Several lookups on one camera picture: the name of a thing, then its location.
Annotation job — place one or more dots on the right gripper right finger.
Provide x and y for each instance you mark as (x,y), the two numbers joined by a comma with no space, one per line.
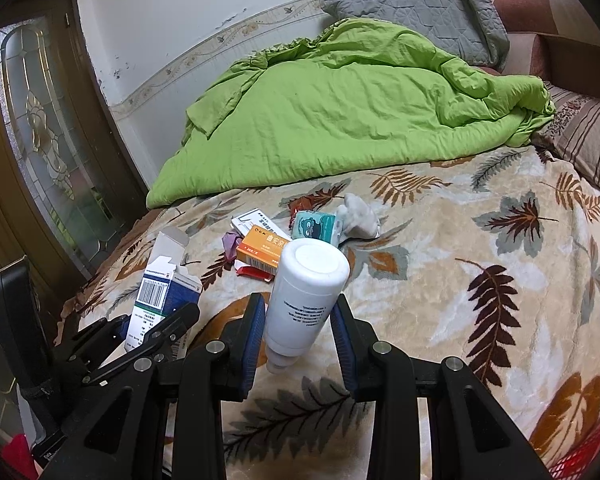
(375,371)

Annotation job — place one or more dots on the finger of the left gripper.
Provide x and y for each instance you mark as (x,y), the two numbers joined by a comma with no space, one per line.
(91,346)
(158,340)

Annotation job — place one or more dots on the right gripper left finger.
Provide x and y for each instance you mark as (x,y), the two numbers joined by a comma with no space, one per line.
(221,370)

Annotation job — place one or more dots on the white blue medicine box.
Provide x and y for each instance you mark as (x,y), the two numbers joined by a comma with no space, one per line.
(166,285)

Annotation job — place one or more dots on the red foot patch box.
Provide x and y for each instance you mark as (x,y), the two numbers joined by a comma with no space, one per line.
(246,271)

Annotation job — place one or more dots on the white plastic bottle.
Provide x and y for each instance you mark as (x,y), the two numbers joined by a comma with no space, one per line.
(311,274)

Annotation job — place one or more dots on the teal tissue packet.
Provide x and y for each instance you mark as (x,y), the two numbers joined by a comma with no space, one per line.
(318,226)

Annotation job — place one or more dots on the purple wrapper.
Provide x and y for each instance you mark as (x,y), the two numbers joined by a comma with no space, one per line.
(231,241)

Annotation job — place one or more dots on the orange medicine box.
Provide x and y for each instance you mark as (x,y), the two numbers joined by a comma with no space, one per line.
(261,249)

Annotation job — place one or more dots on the leaf patterned bed blanket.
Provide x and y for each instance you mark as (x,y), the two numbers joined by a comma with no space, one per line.
(493,258)

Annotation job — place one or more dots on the wooden glass panel door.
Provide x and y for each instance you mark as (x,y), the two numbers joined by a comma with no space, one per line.
(68,188)

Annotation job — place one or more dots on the red plastic basket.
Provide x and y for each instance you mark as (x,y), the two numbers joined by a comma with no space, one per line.
(575,463)

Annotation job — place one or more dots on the green quilt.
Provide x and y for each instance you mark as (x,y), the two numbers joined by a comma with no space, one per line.
(365,94)

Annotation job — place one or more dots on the striped brown pillow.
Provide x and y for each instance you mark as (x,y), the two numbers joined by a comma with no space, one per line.
(574,133)

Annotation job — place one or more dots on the grey quilted pillow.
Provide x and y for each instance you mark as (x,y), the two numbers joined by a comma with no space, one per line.
(470,29)

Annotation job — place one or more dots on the brown padded headboard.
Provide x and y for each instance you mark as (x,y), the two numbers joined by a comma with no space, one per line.
(556,40)

